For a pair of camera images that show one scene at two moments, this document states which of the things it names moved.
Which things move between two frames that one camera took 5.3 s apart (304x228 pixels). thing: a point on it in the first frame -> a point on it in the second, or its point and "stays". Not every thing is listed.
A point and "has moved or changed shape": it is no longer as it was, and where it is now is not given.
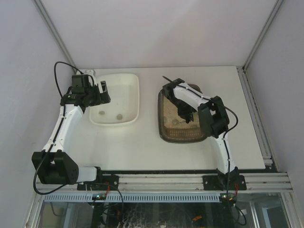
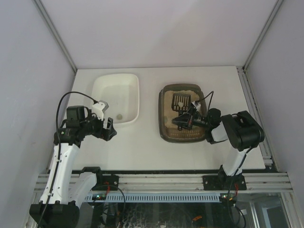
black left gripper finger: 106,98 -> 112,133
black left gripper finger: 103,85 -> 109,124
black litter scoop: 174,81 has moved or changed shape
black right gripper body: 185,113 -> 189,118
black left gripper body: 99,94 -> 104,129
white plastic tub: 123,108 stays
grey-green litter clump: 119,117 stays
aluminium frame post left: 52,29 stays
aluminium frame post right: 262,34 stays
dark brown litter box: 172,128 stays
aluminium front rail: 131,184 stays
